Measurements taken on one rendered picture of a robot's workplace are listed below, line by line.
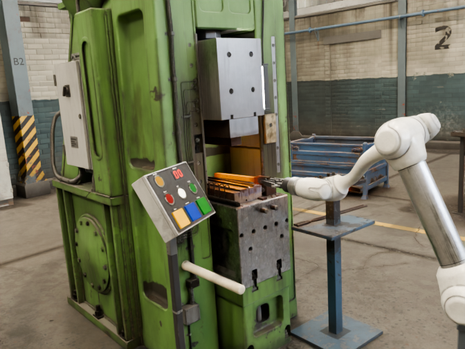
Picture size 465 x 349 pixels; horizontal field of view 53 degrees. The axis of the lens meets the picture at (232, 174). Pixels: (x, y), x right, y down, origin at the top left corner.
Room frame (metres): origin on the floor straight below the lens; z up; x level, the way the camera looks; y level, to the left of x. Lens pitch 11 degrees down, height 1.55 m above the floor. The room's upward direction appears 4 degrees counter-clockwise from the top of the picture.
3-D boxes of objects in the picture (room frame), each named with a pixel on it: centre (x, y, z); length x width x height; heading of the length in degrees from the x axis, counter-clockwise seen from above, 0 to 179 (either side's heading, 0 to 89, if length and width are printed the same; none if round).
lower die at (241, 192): (2.61, 0.06, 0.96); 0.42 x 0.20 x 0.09; 40
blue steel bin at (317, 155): (6.39, -1.46, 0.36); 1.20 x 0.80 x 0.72; 50
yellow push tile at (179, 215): (1.88, 0.23, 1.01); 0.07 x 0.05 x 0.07; 155
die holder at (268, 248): (2.65, 0.02, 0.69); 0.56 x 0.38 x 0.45; 40
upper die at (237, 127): (2.61, 0.06, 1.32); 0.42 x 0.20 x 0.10; 40
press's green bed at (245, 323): (2.65, 0.02, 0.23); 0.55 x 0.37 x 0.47; 40
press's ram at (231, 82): (2.64, 0.02, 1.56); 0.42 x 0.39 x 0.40; 40
